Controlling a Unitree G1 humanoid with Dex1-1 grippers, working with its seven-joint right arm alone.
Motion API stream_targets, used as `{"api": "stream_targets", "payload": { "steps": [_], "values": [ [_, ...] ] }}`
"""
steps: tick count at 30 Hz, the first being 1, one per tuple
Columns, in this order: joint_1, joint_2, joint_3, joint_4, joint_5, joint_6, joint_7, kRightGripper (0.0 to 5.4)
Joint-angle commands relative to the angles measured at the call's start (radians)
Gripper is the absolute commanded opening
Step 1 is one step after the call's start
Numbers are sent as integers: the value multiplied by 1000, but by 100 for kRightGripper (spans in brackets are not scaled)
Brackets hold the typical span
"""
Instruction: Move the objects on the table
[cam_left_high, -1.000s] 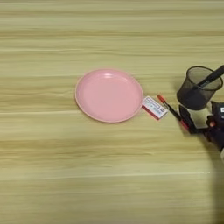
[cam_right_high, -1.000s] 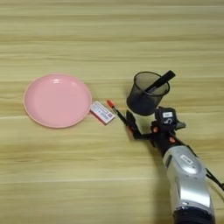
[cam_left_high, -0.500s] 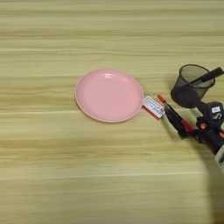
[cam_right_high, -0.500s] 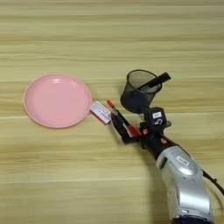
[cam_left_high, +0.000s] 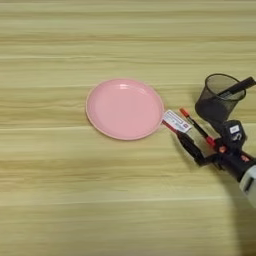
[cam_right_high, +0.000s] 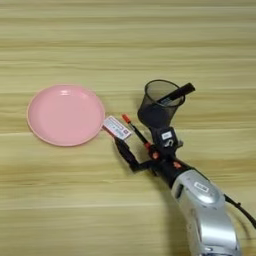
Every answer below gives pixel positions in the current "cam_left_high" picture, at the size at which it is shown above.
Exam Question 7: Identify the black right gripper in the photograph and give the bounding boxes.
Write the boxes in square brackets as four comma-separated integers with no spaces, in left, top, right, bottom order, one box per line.
[175,118,256,183]

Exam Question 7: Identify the red and black pen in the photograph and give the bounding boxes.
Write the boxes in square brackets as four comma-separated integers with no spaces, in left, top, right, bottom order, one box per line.
[179,107,218,148]

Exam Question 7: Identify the black mesh pen cup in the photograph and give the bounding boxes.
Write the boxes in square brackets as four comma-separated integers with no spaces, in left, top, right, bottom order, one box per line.
[194,73,247,125]

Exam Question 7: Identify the black marker pen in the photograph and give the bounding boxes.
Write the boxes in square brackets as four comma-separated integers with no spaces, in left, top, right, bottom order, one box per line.
[218,76,256,99]

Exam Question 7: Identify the white and red eraser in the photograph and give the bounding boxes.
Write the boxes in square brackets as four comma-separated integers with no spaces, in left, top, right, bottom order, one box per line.
[161,109,193,134]

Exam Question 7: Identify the pink round plate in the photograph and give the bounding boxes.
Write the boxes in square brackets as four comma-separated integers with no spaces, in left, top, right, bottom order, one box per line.
[85,78,165,141]

